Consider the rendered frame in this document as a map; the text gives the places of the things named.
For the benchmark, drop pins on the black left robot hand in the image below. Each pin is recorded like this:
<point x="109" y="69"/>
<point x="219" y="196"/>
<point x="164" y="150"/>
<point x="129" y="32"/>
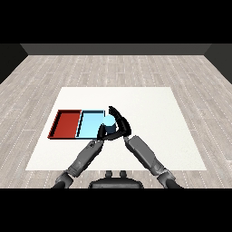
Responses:
<point x="101" y="133"/>

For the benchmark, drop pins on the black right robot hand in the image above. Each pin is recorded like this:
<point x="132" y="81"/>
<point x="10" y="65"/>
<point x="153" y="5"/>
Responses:
<point x="126" y="126"/>

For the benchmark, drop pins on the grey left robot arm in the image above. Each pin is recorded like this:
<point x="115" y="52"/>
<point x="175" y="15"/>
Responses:
<point x="86" y="155"/>

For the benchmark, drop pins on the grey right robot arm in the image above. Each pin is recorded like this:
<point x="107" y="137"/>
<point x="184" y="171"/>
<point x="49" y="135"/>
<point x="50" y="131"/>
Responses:
<point x="145" y="154"/>

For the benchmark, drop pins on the small blue can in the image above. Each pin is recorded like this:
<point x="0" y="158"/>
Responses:
<point x="109" y="122"/>

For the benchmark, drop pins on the light blue shallow open box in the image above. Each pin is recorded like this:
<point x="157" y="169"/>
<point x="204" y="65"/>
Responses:
<point x="90" y="124"/>

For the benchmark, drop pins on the red shallow open box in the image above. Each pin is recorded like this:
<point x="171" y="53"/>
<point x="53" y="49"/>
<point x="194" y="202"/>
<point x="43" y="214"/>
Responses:
<point x="67" y="123"/>

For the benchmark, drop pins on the dark grey robot body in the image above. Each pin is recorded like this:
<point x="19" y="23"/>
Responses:
<point x="116" y="182"/>

